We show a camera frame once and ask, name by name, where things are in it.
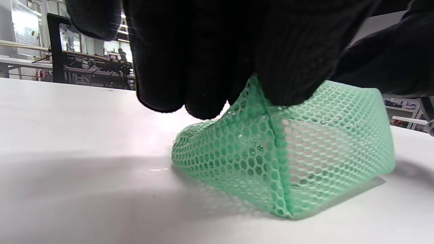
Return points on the person's left hand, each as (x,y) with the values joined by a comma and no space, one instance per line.
(203,51)

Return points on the person's right hand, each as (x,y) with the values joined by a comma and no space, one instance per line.
(400,57)

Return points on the green mesh toiletry bag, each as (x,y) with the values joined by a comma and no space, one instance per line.
(237,159)

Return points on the pink cleansing milk bottle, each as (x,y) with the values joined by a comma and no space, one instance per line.
(308,152)

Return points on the white storage shelf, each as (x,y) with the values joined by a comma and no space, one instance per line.
(403,108)

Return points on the black mesh office chair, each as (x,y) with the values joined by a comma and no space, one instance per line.
(54,51)

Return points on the white background desk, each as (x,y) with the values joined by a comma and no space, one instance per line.
(20,62)

